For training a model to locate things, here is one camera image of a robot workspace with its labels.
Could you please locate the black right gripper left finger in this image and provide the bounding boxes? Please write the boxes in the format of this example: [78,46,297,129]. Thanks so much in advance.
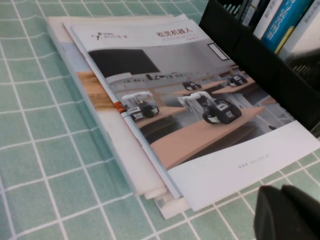
[253,184,320,240]

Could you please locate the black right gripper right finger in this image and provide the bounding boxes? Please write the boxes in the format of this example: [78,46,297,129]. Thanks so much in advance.
[281,184,320,222]

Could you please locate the brochure with robot classroom photo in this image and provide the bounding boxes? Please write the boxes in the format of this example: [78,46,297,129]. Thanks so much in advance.
[69,18,320,212]

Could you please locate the black mesh book holder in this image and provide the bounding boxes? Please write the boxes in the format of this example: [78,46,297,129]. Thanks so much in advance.
[198,0,320,137]

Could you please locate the blue book white lettering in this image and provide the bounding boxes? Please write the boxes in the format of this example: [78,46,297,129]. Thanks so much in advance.
[261,0,315,55]

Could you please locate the white book grey lettering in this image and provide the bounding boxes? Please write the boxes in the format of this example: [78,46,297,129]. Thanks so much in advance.
[252,0,285,41]

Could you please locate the dark blue book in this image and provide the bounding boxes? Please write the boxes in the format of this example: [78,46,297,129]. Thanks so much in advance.
[247,0,272,31]

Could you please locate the white book black stripe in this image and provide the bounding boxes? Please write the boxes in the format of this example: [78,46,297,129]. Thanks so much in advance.
[240,0,258,27]

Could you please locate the white brochure orange trucks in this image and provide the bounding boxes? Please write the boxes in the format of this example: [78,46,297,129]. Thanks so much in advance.
[62,21,192,213]

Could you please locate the brochure with wood print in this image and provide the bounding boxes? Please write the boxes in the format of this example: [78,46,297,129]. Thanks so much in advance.
[61,41,121,112]

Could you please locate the green checked tablecloth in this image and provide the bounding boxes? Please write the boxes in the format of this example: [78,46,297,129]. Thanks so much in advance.
[0,0,320,240]

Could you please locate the translucent white document folder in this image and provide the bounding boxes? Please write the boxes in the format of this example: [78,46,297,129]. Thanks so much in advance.
[46,16,168,201]

